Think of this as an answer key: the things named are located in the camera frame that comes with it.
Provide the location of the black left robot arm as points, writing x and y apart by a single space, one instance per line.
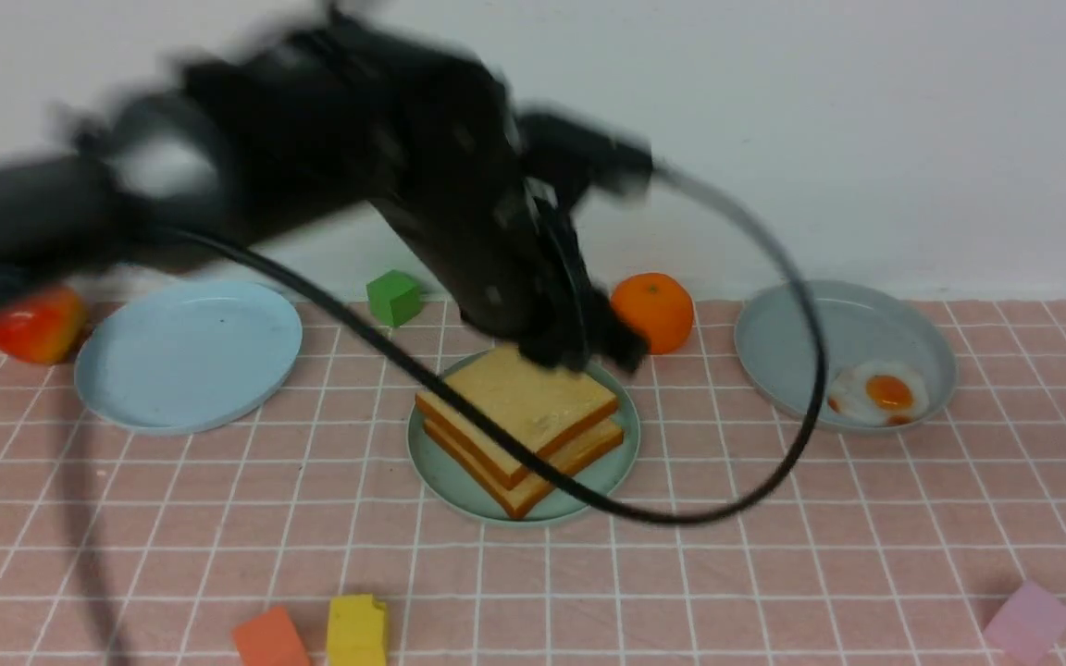
326 116

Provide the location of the orange tangerine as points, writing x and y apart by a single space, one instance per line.
658 308

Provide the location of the toast slice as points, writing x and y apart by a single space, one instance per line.
542 409
575 456

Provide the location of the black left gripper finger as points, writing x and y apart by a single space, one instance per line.
557 348
613 339

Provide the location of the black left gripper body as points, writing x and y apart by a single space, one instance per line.
493 224

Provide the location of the red yellow apple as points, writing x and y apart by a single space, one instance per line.
45 329

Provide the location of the yellow block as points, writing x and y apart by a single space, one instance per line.
358 631

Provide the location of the green cube block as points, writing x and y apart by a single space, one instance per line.
395 298

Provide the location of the teal green centre plate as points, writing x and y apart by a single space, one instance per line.
449 481

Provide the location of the light blue plate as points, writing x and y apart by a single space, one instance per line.
190 358

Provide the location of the orange block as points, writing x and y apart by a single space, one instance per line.
270 639

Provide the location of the pink block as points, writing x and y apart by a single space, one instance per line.
1028 625

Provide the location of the fried egg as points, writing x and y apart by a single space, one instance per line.
879 393

